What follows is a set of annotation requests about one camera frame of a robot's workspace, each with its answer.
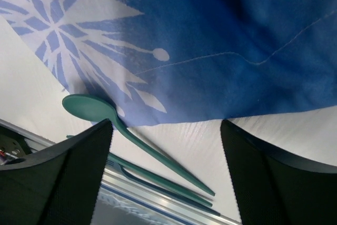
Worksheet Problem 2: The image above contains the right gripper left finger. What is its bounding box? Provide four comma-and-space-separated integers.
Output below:
1, 119, 113, 224

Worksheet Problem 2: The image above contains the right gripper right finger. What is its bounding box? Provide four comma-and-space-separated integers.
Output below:
220, 120, 336, 224

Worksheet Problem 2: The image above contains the blue pink Elsa cloth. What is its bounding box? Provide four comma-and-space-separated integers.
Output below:
1, 0, 336, 126

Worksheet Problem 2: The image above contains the dark teal plastic fork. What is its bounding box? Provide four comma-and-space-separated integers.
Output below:
107, 160, 221, 217

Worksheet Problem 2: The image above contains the teal plastic spoon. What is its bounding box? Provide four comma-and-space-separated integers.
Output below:
62, 94, 215, 196

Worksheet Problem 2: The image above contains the teal plastic knife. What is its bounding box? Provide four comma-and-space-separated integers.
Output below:
65, 134, 213, 208

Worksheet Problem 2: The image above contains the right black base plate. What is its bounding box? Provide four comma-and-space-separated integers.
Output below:
1, 126, 32, 171

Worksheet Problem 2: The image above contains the aluminium front rail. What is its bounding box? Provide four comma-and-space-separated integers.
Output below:
0, 118, 242, 225

